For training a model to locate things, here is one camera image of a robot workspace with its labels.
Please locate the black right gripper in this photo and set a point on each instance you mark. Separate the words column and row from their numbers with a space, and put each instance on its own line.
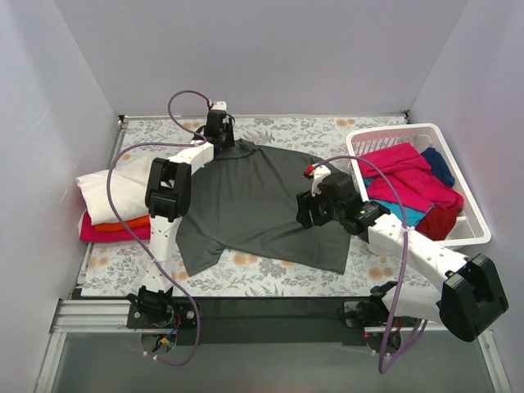
column 305, row 209

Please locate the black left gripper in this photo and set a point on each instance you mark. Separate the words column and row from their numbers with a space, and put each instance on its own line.
column 223, row 139

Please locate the grey t shirt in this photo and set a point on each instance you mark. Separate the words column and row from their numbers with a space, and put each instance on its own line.
column 245, row 200

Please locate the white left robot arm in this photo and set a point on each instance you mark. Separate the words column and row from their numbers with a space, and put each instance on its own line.
column 168, row 198

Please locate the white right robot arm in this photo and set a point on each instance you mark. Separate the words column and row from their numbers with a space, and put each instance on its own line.
column 469, row 295

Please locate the pink t shirt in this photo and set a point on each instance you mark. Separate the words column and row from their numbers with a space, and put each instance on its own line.
column 400, row 173

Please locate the teal t shirt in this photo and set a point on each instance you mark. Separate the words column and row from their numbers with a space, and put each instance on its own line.
column 413, row 217

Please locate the folded white t shirt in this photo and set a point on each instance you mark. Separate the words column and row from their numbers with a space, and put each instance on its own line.
column 128, row 189

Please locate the dark red t shirt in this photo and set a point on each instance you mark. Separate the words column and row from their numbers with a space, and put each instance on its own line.
column 437, row 223

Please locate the navy blue t shirt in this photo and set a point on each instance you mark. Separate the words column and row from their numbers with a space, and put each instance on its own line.
column 439, row 168

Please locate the folded orange t shirt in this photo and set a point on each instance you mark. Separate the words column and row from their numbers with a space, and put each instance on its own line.
column 118, row 226

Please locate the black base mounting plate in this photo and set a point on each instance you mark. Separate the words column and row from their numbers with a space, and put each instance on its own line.
column 261, row 320

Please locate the white plastic laundry basket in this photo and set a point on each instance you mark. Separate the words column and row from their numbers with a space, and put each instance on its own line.
column 471, row 228

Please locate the folded magenta t shirt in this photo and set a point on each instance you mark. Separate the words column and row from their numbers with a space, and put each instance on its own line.
column 87, row 232

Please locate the floral patterned table mat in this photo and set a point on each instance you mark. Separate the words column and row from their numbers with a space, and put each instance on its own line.
column 117, row 269

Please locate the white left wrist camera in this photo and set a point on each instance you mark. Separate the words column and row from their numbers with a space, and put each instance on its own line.
column 219, row 106

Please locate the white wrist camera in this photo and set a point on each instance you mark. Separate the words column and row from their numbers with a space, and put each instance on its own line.
column 317, row 174
column 219, row 106

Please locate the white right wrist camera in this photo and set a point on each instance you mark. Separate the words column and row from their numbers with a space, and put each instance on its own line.
column 317, row 174

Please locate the aluminium frame rail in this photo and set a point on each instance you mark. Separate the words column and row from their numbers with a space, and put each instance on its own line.
column 79, row 315

